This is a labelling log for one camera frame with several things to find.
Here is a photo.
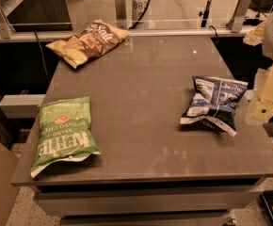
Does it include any green kettle chip bag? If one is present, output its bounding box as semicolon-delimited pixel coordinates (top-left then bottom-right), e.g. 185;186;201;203
30;97;101;178

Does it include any blue chip bag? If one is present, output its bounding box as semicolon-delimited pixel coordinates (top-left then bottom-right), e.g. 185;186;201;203
180;76;248;137

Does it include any black-handled tool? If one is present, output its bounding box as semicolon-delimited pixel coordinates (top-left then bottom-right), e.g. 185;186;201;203
199;0;230;28

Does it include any brown chip bag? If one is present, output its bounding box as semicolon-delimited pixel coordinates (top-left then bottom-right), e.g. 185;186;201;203
46;20;130;69

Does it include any black cable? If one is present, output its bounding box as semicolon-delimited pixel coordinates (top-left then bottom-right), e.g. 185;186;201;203
128;0;153;30

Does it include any grey table drawer unit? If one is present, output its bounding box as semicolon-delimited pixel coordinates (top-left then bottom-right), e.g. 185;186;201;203
34;185;263;226

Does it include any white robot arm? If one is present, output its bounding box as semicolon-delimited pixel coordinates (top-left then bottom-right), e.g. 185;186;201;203
243;11;273;125

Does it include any centre metal bracket post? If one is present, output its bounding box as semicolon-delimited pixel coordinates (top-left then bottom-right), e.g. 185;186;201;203
114;0;127;29

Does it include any right metal bracket post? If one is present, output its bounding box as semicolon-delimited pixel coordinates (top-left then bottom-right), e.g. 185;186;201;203
228;0;251;33

